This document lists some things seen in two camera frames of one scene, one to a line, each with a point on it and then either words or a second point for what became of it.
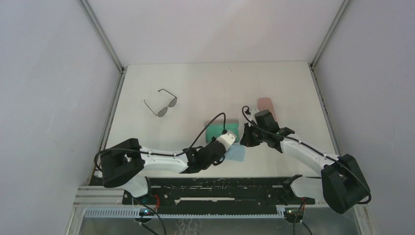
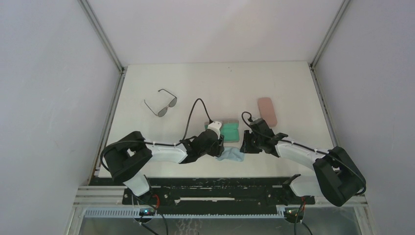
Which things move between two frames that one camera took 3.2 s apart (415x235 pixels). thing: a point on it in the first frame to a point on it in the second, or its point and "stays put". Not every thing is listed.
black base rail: x=219 y=191 stays put
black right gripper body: x=247 y=136 to x=247 y=142
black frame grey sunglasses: x=164 y=110 stays put
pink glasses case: x=265 y=104 stays put
